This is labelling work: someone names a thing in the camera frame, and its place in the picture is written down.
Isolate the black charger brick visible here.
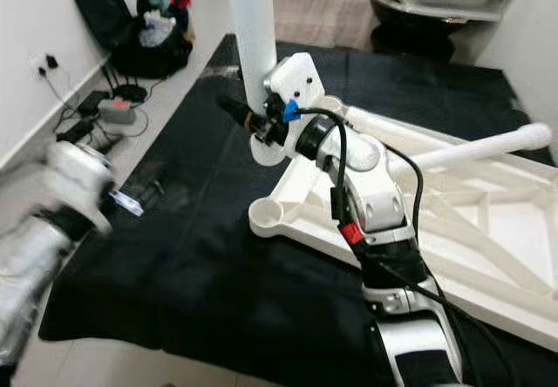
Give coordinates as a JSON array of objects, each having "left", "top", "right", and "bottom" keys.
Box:
[{"left": 78, "top": 91, "right": 110, "bottom": 116}]

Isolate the black power strip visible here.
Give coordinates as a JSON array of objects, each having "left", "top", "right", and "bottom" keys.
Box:
[{"left": 59, "top": 119, "right": 97, "bottom": 144}]

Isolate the black round basin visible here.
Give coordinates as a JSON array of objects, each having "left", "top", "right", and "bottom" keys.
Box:
[{"left": 368, "top": 0, "right": 502, "bottom": 55}]

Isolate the grey box with red button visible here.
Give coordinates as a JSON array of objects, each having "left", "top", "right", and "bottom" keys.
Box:
[{"left": 98, "top": 98, "right": 138, "bottom": 125}]

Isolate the beige cloth covered bench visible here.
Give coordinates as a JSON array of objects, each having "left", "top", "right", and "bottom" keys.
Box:
[{"left": 270, "top": 0, "right": 380, "bottom": 50}]

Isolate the white plastic table leg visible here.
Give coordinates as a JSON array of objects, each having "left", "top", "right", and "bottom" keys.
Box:
[
  {"left": 222, "top": 0, "right": 284, "bottom": 163},
  {"left": 410, "top": 123, "right": 555, "bottom": 170}
]

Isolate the black tablecloth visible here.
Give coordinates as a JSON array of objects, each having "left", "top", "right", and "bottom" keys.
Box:
[{"left": 39, "top": 34, "right": 558, "bottom": 387}]

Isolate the open black suitcase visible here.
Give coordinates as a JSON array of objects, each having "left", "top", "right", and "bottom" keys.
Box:
[{"left": 71, "top": 0, "right": 194, "bottom": 78}]

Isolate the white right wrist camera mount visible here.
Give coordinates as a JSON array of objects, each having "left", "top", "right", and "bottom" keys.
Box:
[{"left": 263, "top": 53, "right": 325, "bottom": 157}]

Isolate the clear plastic wrapper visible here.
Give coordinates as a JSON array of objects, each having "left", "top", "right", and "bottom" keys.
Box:
[{"left": 201, "top": 64, "right": 241, "bottom": 78}]

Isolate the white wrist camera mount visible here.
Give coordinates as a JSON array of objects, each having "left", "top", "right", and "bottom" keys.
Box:
[
  {"left": 48, "top": 139, "right": 119, "bottom": 235},
  {"left": 263, "top": 53, "right": 325, "bottom": 157}
]

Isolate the white plastic bag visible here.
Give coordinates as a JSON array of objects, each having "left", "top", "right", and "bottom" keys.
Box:
[{"left": 139, "top": 10, "right": 180, "bottom": 46}]

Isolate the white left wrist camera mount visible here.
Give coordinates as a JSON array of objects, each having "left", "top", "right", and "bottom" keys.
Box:
[{"left": 48, "top": 139, "right": 119, "bottom": 235}]

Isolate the white plastic table top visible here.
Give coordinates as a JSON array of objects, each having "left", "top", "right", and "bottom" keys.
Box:
[{"left": 248, "top": 95, "right": 558, "bottom": 329}]

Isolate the black router with antennas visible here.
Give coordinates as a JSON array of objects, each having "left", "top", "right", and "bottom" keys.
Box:
[{"left": 106, "top": 64, "right": 147, "bottom": 102}]

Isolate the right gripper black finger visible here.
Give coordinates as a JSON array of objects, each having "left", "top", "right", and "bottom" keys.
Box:
[{"left": 216, "top": 95, "right": 258, "bottom": 131}]

